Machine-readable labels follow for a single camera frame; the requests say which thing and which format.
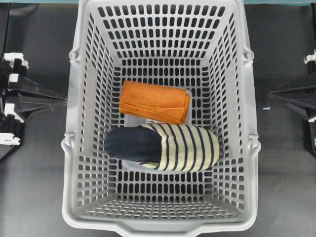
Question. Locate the grey plastic shopping basket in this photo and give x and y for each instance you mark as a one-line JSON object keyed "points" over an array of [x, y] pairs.
{"points": [[198, 45]]}

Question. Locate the rolled orange towel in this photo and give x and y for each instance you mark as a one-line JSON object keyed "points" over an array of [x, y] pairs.
{"points": [[162, 103]]}

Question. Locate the striped cream navy slipper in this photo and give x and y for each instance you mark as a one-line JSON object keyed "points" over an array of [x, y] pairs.
{"points": [[164, 147]]}

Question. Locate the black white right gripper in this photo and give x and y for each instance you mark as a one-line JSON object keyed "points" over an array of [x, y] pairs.
{"points": [[305, 107]]}

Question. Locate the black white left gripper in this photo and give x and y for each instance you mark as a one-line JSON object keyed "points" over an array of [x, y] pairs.
{"points": [[11, 129]]}

